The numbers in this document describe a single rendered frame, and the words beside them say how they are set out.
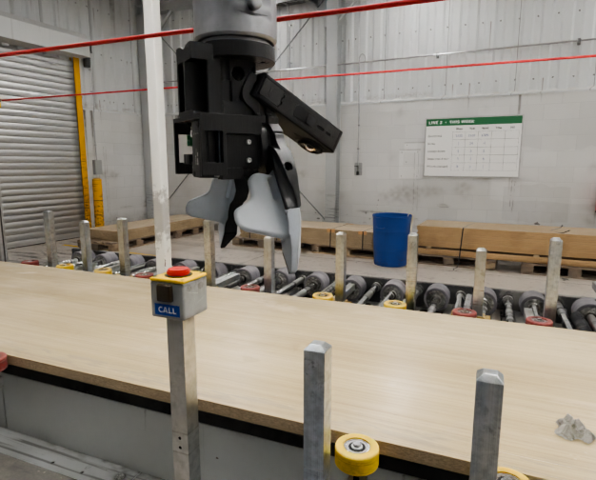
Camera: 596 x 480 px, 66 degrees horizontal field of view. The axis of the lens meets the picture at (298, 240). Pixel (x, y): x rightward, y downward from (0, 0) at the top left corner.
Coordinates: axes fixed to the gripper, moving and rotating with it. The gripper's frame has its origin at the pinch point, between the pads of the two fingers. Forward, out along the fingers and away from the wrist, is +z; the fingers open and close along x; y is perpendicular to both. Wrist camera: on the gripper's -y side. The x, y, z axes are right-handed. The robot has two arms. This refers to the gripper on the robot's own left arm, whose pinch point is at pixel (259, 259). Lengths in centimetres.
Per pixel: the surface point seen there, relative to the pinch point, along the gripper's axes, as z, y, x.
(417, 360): 42, -67, -38
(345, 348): 42, -56, -55
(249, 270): 47, -87, -175
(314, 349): 18.6, -17.1, -14.5
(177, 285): 10.4, -2.0, -32.8
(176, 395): 31.6, -1.9, -35.9
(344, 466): 43, -25, -17
